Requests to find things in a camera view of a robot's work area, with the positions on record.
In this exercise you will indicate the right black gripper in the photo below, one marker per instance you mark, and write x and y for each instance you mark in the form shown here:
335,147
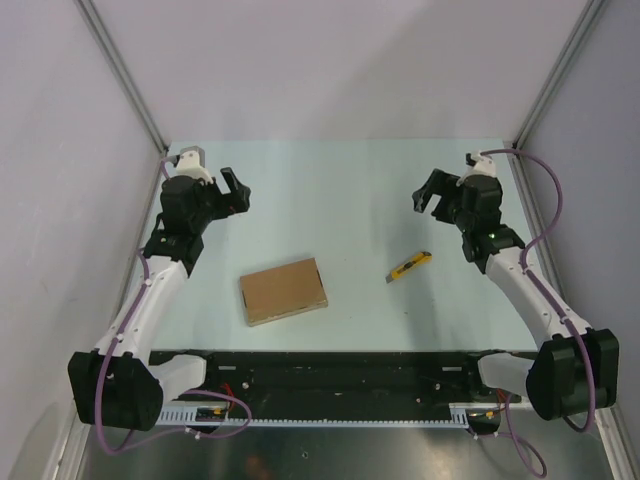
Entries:
441,184

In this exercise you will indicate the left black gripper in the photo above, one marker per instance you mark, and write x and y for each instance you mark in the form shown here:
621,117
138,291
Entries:
229,203

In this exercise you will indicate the yellow utility knife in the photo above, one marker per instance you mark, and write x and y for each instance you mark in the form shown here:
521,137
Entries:
420,258

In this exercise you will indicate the brown cardboard express box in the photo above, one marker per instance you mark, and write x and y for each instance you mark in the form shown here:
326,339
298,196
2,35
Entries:
282,291

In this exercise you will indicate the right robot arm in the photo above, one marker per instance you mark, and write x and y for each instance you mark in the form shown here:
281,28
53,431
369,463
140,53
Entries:
575,369

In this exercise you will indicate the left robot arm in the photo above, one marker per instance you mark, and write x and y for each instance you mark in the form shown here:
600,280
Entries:
114,384

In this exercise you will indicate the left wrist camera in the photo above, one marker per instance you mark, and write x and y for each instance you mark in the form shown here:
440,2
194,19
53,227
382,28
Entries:
190,162

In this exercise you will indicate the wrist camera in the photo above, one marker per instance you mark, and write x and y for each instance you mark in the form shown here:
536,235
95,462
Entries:
190,162
479,164

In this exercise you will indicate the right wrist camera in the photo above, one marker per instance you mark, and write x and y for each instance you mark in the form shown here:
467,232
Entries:
479,164

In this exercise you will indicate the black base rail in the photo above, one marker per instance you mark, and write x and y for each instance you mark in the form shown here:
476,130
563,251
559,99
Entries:
348,385

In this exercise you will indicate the left aluminium frame post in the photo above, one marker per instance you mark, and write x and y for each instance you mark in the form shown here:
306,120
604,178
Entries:
116,63

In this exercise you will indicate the aluminium frame post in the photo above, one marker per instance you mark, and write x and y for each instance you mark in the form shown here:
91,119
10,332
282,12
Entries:
116,63
578,37

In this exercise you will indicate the grey slotted cable duct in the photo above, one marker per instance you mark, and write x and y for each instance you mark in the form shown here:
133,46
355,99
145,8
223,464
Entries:
455,416

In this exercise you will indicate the right aluminium frame post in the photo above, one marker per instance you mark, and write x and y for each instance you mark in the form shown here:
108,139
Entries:
578,37

